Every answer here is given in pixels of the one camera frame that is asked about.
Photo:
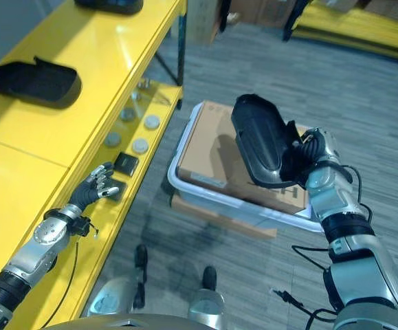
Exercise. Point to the brown background cardboard box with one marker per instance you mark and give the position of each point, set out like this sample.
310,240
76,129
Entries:
260,12

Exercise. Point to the small black square box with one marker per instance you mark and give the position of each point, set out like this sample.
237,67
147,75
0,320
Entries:
126,163
119,196

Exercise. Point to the robot right leg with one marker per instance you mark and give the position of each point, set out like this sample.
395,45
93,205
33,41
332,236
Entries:
205,302

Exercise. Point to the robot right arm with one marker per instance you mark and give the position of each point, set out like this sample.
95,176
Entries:
360,261

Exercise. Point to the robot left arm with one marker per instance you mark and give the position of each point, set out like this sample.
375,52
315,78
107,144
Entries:
30,256

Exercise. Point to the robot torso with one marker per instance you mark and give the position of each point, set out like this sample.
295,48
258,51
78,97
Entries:
126,321

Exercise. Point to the robot leg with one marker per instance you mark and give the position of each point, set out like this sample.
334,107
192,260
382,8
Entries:
205,302
111,297

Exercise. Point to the black sole-shaped part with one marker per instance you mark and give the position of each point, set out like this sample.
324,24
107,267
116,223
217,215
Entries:
111,5
260,141
33,82

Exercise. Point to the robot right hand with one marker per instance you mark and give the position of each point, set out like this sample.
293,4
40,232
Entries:
310,149

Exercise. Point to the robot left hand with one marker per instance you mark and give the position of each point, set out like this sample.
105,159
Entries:
85,194

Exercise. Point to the yellow metal shelf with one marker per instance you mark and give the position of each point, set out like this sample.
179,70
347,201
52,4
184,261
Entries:
64,113

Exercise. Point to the robot left leg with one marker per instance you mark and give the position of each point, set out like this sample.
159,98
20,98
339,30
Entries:
111,297

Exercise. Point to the small silver metal fitting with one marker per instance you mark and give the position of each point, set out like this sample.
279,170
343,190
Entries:
145,83
135,96

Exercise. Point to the flat brown cardboard sheet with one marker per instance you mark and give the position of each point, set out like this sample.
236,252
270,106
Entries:
226,220

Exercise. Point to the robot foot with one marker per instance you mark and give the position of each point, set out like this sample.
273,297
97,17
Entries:
209,276
141,259

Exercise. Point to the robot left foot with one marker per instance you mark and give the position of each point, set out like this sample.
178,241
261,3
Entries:
141,259

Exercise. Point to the yellow background shelf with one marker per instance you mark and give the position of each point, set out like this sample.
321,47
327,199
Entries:
356,31

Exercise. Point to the white plastic box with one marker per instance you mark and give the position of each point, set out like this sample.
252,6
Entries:
185,190

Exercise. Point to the light wooden panel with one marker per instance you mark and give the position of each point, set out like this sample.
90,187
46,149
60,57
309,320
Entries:
200,20

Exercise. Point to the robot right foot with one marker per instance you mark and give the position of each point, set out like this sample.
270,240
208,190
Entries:
209,276

